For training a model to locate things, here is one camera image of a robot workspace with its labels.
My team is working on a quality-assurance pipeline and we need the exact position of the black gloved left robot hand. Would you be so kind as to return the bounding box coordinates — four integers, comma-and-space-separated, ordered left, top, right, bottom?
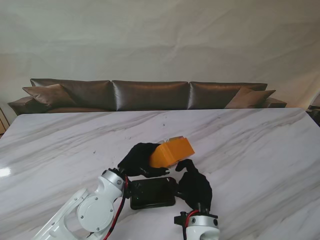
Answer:
117, 142, 171, 179

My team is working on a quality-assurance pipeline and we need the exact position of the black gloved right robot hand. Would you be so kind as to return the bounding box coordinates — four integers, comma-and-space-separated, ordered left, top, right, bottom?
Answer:
174, 159, 213, 213

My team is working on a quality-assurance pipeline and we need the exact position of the wooden furniture piece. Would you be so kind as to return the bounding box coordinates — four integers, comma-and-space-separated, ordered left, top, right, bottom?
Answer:
0, 104, 10, 137

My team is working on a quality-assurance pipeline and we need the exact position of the dark furniture piece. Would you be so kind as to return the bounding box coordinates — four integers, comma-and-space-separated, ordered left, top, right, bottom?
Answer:
306, 104, 320, 126

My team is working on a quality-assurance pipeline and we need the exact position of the orange tissue box cover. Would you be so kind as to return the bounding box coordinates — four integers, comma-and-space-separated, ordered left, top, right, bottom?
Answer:
149, 138, 196, 169

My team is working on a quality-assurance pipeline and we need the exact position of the white fabric backdrop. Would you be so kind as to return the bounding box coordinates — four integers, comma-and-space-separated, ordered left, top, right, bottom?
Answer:
0, 0, 320, 117

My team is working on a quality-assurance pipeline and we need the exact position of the gold tissue pack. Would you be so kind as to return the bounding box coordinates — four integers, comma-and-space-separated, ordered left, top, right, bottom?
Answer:
161, 135, 186, 145

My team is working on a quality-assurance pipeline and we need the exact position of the brown leather sofa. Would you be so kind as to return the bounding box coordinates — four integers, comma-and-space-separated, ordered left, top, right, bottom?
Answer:
7, 78, 288, 116

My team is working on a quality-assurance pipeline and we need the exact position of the brown throw pillow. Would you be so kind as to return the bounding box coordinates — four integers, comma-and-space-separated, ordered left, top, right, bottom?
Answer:
21, 83, 77, 106
224, 86, 277, 109

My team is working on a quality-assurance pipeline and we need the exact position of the red black arm cable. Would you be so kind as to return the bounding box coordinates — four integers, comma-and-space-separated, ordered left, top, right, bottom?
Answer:
101, 174, 130, 240

